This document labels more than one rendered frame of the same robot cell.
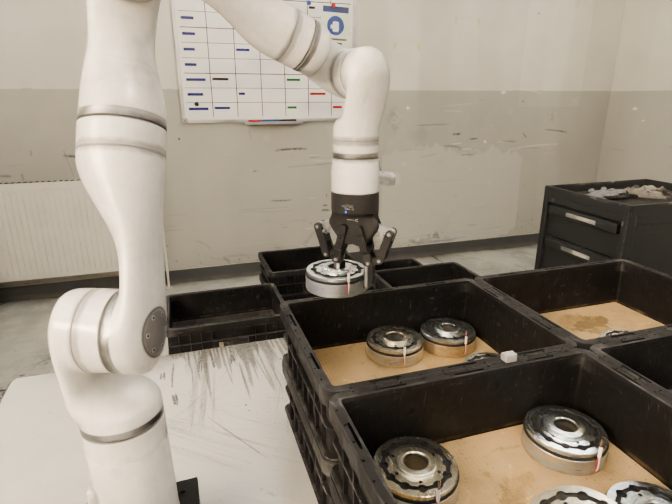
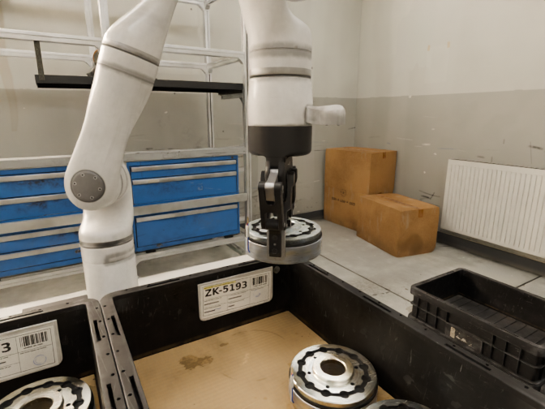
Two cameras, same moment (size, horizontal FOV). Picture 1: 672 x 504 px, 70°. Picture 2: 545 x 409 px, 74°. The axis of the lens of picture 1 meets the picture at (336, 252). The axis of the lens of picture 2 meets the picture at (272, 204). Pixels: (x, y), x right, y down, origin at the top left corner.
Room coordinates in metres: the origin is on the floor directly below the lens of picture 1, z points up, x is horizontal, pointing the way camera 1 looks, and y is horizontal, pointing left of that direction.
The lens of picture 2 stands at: (0.64, -0.45, 1.16)
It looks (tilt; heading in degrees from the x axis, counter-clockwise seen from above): 14 degrees down; 77
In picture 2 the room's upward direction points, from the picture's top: straight up
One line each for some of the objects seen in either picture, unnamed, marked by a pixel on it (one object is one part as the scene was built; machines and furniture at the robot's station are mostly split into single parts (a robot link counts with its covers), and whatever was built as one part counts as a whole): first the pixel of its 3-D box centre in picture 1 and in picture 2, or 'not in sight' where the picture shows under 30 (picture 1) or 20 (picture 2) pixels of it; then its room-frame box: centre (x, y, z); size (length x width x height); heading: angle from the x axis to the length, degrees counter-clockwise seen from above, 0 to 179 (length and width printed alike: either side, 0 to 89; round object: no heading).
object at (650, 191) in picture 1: (649, 190); not in sight; (2.12, -1.39, 0.88); 0.29 x 0.22 x 0.03; 108
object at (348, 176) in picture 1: (359, 168); (296, 97); (0.76, -0.04, 1.17); 0.11 x 0.09 x 0.06; 156
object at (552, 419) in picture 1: (565, 426); not in sight; (0.54, -0.31, 0.86); 0.05 x 0.05 x 0.01
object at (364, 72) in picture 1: (359, 104); (274, 1); (0.74, -0.03, 1.27); 0.09 x 0.07 x 0.15; 28
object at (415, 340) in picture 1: (394, 339); (332, 372); (0.79, -0.11, 0.86); 0.10 x 0.10 x 0.01
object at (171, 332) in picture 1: (229, 361); (482, 362); (1.54, 0.38, 0.37); 0.40 x 0.30 x 0.45; 108
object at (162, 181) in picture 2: not in sight; (189, 201); (0.63, 1.89, 0.60); 0.72 x 0.03 x 0.56; 18
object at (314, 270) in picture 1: (336, 270); (283, 228); (0.76, 0.00, 1.01); 0.10 x 0.10 x 0.01
